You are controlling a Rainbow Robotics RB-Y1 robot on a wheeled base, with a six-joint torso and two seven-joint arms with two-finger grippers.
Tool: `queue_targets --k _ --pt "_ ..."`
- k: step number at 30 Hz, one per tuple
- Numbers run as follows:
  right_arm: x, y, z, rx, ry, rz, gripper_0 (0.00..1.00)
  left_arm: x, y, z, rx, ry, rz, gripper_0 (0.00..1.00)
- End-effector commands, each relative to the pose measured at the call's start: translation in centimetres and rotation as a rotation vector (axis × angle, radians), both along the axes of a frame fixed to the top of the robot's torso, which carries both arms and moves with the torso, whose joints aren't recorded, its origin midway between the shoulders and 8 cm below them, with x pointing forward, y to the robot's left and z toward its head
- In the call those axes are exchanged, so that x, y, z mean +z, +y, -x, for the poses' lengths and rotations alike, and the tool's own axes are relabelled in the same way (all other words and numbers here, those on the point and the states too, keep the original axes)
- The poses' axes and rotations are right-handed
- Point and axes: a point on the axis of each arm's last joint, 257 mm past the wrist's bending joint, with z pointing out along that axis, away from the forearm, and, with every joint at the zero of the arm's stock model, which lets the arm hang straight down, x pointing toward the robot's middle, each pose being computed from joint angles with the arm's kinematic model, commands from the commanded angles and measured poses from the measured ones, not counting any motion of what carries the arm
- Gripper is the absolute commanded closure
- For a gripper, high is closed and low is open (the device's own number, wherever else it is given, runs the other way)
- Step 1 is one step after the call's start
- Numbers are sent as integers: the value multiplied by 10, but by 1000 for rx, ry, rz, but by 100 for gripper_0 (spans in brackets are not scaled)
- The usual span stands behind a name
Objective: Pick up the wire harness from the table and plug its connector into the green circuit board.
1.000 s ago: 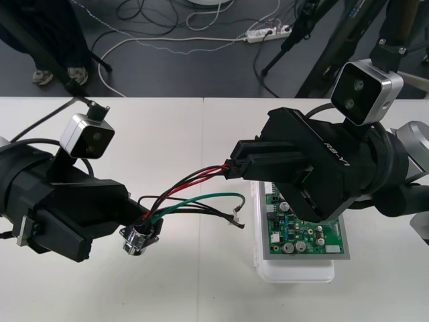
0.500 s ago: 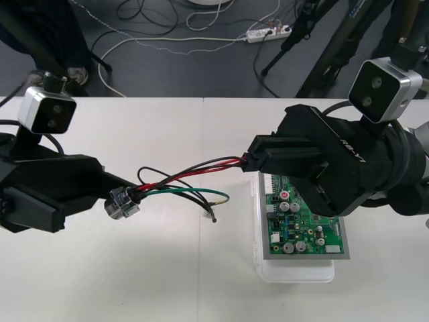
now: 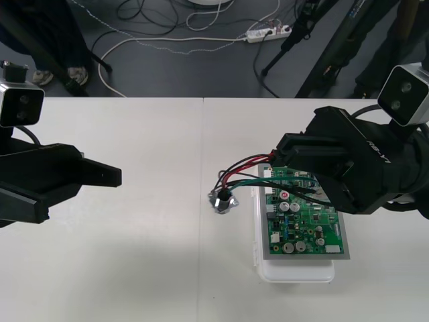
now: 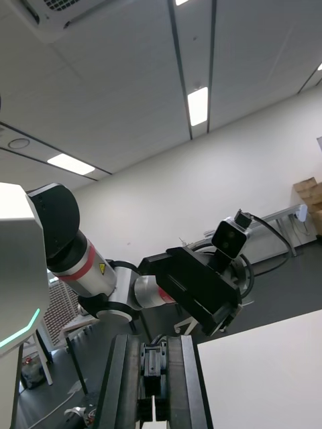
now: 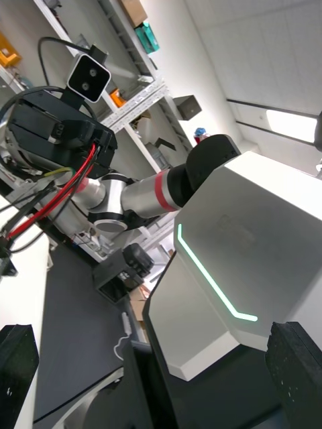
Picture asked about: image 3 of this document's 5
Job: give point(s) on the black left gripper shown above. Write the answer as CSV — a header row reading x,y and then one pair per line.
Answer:
x,y
43,171

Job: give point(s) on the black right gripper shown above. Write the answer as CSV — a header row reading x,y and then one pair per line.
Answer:
x,y
362,181

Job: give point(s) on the black slanted stand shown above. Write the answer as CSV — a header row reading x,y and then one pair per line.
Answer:
x,y
318,67

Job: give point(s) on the person with dark shoes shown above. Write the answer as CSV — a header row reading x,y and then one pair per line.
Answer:
x,y
375,67

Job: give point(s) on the black tripod with thick pole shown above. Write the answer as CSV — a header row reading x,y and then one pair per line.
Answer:
x,y
76,89

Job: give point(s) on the black tripod with thin legs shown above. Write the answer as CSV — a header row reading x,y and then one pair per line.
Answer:
x,y
288,43

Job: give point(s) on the milky plastic box with lid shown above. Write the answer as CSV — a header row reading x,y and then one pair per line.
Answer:
x,y
298,272

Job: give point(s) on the white power strip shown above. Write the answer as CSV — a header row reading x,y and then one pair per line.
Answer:
x,y
264,33

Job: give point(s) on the person with pale shoes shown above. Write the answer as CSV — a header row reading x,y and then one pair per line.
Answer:
x,y
72,40

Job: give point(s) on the white round base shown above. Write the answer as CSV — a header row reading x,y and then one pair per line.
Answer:
x,y
211,1

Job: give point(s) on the green circuit board grey frame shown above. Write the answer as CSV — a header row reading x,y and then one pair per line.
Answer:
x,y
301,231

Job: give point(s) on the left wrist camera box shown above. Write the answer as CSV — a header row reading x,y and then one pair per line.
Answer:
x,y
20,107

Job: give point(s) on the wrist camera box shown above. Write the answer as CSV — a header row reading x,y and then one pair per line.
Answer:
x,y
402,97
20,107

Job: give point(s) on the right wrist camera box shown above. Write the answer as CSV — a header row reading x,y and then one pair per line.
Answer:
x,y
402,97

